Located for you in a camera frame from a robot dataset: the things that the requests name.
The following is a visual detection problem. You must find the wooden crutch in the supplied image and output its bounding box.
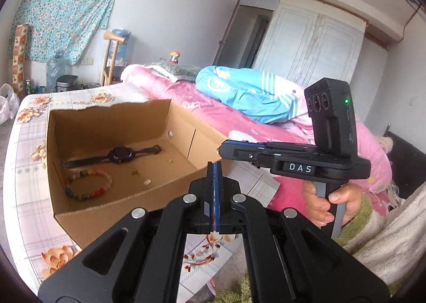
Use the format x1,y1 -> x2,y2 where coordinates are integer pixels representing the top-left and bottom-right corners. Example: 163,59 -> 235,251
100,31 -> 124,87

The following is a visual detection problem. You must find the person's right hand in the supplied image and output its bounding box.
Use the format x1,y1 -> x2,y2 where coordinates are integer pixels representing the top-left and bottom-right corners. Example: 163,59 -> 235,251
302,179 -> 363,228

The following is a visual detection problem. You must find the dark trash can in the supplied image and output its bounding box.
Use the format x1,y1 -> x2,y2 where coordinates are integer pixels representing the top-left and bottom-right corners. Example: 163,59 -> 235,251
56,74 -> 79,92

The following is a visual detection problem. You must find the pink floral quilt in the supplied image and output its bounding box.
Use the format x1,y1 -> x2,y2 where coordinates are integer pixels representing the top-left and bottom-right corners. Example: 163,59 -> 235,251
120,64 -> 400,220

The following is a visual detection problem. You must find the floral tablecloth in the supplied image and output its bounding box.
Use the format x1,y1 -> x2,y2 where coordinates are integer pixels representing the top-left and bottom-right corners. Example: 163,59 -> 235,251
5,82 -> 283,303

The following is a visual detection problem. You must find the multicolour bead bracelet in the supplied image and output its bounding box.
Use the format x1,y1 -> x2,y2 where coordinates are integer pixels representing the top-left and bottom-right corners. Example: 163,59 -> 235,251
65,170 -> 114,201

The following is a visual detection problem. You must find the blue striped blanket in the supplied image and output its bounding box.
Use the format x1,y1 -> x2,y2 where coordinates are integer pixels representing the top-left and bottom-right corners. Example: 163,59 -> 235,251
195,65 -> 312,124

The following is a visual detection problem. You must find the white plastic bag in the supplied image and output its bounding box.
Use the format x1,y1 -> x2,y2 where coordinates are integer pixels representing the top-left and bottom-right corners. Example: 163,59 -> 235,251
0,84 -> 21,125

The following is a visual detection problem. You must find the blue water jug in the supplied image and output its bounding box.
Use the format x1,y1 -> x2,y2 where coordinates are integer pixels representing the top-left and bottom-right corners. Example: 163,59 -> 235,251
111,28 -> 132,64

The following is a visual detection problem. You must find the black wrist watch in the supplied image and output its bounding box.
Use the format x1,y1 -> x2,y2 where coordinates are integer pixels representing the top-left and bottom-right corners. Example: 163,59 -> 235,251
63,145 -> 162,168

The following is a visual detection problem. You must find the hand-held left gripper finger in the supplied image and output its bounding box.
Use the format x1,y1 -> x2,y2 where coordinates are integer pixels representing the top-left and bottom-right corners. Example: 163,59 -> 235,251
38,161 -> 217,303
216,161 -> 390,303

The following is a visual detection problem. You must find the rolled patterned mat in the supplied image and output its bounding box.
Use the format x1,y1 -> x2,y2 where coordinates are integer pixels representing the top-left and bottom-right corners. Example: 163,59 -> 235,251
7,24 -> 31,99

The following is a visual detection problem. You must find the white wardrobe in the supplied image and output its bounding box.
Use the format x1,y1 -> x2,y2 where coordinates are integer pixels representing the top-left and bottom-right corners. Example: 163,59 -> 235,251
253,0 -> 367,91

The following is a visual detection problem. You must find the black chair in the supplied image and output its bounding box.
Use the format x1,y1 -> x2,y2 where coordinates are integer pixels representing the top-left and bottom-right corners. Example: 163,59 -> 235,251
383,130 -> 426,200

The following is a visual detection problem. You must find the clear water jug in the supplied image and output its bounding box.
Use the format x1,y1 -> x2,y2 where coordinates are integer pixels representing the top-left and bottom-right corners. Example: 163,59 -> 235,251
46,52 -> 69,93

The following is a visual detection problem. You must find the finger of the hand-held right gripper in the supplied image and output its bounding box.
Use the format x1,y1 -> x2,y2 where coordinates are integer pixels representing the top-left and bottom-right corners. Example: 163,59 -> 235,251
224,139 -> 315,150
218,143 -> 278,171

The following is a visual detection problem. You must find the grey-green pillow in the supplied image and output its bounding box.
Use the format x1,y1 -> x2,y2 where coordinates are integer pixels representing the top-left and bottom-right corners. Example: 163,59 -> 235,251
146,62 -> 202,82

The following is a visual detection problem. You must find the green fluffy cloth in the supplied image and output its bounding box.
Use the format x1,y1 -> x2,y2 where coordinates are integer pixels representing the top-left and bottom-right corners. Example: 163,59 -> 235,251
213,195 -> 375,303

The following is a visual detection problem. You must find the cardboard box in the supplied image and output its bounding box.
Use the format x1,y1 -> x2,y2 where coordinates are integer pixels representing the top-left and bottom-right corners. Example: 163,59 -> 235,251
47,98 -> 235,252

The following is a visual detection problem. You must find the open room door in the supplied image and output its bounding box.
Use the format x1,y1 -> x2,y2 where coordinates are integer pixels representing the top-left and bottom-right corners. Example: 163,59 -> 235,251
213,0 -> 245,67

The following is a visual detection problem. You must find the teal floral wall cloth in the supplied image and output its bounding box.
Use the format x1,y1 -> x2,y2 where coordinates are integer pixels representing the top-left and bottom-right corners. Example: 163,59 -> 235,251
13,0 -> 121,66

